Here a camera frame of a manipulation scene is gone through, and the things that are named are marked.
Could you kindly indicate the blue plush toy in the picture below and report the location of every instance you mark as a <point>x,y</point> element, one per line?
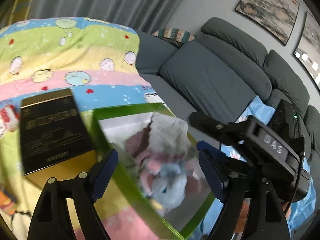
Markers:
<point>165,183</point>

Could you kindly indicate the grey curtain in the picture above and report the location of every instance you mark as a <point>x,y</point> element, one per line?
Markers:
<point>144,15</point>

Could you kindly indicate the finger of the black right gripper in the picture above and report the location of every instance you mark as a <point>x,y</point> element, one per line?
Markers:
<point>228,134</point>
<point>211,157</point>

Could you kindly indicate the green storage box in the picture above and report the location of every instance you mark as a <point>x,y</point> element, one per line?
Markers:
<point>110,127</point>

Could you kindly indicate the grey cleaning cloth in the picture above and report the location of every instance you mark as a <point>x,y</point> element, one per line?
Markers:
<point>168,135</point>

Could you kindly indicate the framed landscape painting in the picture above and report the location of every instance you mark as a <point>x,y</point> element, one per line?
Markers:
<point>278,17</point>

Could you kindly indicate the grey sofa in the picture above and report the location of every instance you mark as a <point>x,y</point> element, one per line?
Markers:
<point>219,73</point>

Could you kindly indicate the colourful cartoon bed sheet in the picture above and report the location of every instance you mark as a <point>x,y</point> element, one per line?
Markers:
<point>95,59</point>

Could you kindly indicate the black and gold box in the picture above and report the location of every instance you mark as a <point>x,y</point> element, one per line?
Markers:
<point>54,141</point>

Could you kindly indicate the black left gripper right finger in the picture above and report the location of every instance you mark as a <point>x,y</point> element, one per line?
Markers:
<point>247,197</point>

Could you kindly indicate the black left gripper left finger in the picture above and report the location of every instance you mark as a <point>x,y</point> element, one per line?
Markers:
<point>51,218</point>

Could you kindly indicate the striped patterned cushion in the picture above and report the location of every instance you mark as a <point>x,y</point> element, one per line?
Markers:
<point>175,37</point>

